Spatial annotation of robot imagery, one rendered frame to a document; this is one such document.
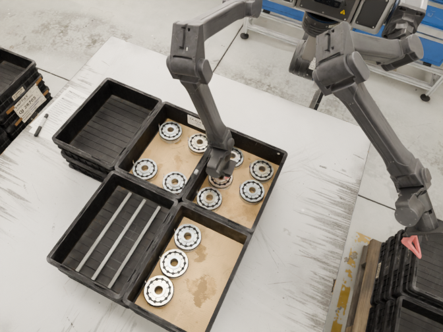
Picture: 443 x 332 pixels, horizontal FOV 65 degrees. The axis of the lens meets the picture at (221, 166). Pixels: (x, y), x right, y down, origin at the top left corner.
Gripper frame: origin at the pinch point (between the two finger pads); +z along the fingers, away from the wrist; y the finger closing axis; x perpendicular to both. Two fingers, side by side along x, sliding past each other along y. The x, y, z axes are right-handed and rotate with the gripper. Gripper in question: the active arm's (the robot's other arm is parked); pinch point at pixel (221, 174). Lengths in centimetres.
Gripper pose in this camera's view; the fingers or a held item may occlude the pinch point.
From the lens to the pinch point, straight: 144.3
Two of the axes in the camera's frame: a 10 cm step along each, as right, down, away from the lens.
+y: 9.3, 3.4, -1.4
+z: -0.6, 5.1, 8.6
